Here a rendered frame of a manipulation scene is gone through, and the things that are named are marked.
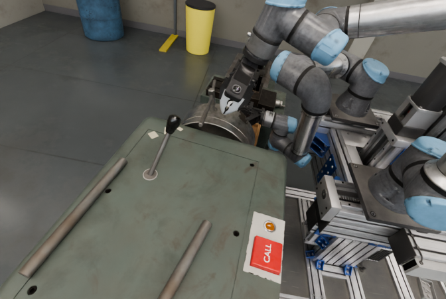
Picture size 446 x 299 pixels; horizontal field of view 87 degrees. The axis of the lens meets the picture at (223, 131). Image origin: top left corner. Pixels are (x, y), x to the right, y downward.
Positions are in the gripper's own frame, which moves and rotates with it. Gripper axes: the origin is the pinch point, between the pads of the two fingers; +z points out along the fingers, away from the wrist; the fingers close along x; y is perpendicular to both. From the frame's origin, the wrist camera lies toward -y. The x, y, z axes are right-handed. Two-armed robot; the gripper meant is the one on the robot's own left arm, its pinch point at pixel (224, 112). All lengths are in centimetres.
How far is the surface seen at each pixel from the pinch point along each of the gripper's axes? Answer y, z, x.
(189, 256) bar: -39.4, 4.0, -5.4
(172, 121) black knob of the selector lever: -17.4, -4.1, 10.5
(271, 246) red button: -31.9, 1.0, -20.6
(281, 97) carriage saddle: 85, 33, -33
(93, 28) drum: 262, 178, 229
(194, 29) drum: 300, 118, 88
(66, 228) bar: -41.8, 10.7, 18.1
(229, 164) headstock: -12.8, 5.7, -7.8
